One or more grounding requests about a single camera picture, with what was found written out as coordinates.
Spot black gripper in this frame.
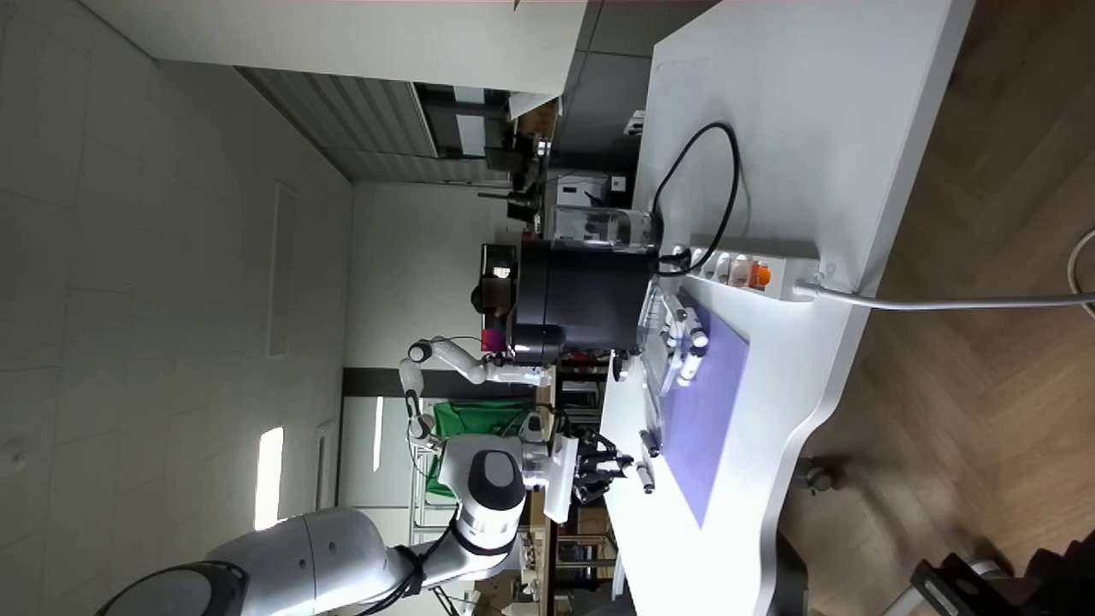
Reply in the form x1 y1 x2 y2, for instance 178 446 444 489
573 435 637 507

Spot clear plastic container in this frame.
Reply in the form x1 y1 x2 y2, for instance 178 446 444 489
637 278 720 416

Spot wooden storage shelf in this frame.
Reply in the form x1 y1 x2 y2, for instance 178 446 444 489
543 351 627 616

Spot purple table mat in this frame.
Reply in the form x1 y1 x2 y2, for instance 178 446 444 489
650 278 756 529

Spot green cloth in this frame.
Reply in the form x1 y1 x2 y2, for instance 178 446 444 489
428 396 540 507

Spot black computer monitor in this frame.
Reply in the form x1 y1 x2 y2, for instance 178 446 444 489
510 238 664 357

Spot person with pink shirt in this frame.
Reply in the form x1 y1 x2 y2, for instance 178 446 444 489
469 269 520 357

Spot white power strip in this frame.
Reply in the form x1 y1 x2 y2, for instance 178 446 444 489
689 234 828 303

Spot white countertop appliance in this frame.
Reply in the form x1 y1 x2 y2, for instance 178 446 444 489
543 169 637 250

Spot beige fuzzy rug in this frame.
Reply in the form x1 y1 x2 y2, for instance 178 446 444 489
783 456 972 584

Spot black equipment on floor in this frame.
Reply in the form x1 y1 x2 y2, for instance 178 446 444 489
905 543 1095 616

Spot black power cable with plug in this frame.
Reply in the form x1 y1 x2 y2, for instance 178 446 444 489
646 121 746 281

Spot white cable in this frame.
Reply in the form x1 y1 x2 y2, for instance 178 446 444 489
789 227 1095 317

